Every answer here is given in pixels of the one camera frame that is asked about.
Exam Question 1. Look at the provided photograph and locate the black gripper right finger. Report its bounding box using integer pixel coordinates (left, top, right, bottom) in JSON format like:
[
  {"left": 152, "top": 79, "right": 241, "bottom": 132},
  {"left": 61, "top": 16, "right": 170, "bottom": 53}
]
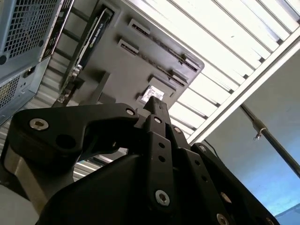
[{"left": 166, "top": 124, "right": 281, "bottom": 225}]

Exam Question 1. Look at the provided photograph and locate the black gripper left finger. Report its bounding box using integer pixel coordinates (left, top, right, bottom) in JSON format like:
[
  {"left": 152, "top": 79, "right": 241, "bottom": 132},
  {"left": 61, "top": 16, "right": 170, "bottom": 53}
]
[{"left": 3, "top": 96, "right": 174, "bottom": 213}]

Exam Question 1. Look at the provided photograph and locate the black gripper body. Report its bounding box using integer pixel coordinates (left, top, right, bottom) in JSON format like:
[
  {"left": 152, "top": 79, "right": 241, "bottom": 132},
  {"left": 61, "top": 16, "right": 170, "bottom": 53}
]
[{"left": 39, "top": 152, "right": 213, "bottom": 225}]

